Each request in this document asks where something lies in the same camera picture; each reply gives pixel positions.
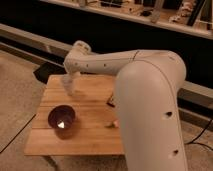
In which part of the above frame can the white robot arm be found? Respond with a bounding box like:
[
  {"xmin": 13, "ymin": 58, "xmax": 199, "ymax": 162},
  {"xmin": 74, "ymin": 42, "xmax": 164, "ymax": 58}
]
[{"xmin": 63, "ymin": 40, "xmax": 188, "ymax": 171}]

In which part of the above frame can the orange carrot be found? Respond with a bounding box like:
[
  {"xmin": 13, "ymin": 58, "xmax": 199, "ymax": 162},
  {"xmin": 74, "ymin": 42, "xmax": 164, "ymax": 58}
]
[{"xmin": 106, "ymin": 120, "xmax": 119, "ymax": 128}]

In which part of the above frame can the black red rectangular bar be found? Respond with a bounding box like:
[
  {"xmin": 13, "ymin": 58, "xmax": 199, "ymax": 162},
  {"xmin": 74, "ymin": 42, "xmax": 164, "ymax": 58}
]
[{"xmin": 107, "ymin": 94, "xmax": 115, "ymax": 107}]

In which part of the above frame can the black cable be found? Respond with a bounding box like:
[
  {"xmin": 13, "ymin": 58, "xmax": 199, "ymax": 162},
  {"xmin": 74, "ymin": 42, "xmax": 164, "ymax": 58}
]
[{"xmin": 185, "ymin": 118, "xmax": 213, "ymax": 152}]

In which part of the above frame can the wooden table board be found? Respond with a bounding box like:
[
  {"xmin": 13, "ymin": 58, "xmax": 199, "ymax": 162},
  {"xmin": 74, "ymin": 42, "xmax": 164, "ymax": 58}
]
[{"xmin": 24, "ymin": 75, "xmax": 123, "ymax": 156}]

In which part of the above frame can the cluttered wooden shelf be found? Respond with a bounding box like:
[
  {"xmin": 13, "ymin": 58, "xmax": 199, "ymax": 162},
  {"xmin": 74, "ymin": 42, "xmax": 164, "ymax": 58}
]
[{"xmin": 42, "ymin": 0, "xmax": 213, "ymax": 40}]

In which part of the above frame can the black floor mat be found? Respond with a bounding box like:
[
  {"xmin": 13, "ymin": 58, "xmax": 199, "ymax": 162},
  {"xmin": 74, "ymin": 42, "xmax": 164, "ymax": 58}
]
[{"xmin": 34, "ymin": 62, "xmax": 63, "ymax": 84}]

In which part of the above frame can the white ceramic cup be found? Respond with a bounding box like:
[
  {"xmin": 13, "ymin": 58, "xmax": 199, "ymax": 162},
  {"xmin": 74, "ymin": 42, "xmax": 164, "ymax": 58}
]
[{"xmin": 61, "ymin": 75, "xmax": 75, "ymax": 95}]

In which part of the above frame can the dark purple bowl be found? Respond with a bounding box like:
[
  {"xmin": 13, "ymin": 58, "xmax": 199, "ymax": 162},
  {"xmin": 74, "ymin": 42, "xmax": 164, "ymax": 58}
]
[{"xmin": 48, "ymin": 105, "xmax": 76, "ymax": 139}]

